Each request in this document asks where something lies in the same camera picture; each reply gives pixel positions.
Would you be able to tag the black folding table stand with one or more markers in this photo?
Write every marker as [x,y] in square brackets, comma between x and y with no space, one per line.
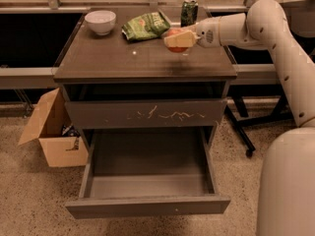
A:
[279,113]

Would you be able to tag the red apple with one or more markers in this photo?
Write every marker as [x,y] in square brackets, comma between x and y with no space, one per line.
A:
[176,49]

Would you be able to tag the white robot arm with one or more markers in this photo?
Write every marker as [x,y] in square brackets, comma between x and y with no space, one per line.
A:
[286,204]

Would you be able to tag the open grey middle drawer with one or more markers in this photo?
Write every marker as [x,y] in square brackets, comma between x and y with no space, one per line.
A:
[148,172]

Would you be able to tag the grey drawer cabinet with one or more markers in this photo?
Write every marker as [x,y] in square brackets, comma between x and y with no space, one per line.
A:
[110,68]

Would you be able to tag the white ceramic bowl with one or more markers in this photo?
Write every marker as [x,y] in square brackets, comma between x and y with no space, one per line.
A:
[101,22]

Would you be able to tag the items inside cardboard box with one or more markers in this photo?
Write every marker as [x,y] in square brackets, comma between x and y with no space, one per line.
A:
[70,131]

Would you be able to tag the green soda can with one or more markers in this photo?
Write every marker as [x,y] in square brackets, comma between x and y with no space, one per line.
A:
[189,12]

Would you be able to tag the scratched grey top drawer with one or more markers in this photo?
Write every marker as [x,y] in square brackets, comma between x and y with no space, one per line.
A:
[145,113]

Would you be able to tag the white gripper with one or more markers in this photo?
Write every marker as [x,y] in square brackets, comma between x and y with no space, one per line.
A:
[207,32]

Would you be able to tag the open cardboard box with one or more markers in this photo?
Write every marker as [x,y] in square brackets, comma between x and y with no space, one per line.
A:
[46,123]

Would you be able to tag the green chip bag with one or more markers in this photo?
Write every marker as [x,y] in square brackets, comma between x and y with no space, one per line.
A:
[147,26]

